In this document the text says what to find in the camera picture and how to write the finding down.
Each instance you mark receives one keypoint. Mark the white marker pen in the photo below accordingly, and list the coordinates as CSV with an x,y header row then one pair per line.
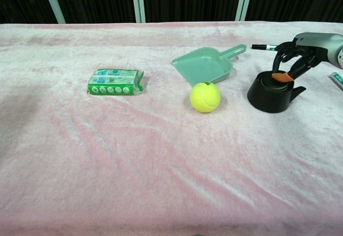
x,y
261,47

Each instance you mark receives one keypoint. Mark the yellow tennis ball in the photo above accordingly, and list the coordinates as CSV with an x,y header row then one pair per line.
x,y
205,97

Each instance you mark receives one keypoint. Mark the teal plastic dustpan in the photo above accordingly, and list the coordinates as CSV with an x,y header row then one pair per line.
x,y
206,67

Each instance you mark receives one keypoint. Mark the pink plush table cloth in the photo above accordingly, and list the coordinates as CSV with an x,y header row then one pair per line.
x,y
134,153

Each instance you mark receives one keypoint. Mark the green tissue pack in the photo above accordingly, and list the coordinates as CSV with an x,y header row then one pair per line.
x,y
115,81

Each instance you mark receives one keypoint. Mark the teal marker with black cap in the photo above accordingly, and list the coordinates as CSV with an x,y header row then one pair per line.
x,y
337,79

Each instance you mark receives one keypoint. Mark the black toy pot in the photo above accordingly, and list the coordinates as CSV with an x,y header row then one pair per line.
x,y
268,100

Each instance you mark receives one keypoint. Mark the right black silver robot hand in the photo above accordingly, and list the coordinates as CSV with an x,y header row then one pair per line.
x,y
311,45

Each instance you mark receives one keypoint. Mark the small orange object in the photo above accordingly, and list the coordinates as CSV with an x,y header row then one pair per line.
x,y
274,85

